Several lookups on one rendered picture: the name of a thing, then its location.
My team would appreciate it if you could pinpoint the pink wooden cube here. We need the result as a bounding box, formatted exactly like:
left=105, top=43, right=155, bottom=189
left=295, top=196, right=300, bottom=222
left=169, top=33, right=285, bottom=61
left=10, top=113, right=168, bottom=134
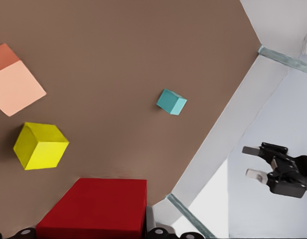
left=0, top=43, right=47, bottom=118

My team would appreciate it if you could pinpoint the red wooden cube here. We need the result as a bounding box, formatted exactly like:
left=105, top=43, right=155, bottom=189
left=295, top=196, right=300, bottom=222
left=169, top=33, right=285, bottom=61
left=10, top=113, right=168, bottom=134
left=35, top=177, right=148, bottom=239

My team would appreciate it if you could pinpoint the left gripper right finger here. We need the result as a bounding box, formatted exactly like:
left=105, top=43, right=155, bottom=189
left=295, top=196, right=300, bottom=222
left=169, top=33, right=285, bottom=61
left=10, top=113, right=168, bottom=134
left=146, top=205, right=178, bottom=239

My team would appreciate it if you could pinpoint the yellow wooden cube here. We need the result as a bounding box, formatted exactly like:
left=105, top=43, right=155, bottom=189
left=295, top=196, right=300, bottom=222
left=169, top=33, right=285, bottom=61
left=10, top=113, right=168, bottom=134
left=13, top=121, right=70, bottom=171

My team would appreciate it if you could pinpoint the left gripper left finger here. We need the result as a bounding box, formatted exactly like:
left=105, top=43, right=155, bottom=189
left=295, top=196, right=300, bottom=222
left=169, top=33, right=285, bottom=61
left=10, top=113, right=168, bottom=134
left=14, top=227, right=37, bottom=239

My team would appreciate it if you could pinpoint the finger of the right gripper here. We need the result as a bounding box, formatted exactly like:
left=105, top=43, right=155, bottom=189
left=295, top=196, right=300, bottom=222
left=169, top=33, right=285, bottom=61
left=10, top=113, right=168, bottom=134
left=242, top=145, right=263, bottom=157
left=246, top=168, right=269, bottom=185

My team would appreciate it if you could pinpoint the silver frame post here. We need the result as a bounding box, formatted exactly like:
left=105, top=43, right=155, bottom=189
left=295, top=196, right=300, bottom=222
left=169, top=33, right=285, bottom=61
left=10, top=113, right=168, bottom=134
left=166, top=193, right=217, bottom=239
left=257, top=44, right=307, bottom=76

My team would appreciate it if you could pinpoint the blue wooden cube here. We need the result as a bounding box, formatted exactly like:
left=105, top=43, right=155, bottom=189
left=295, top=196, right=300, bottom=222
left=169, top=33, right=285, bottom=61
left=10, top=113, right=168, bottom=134
left=156, top=88, right=188, bottom=116

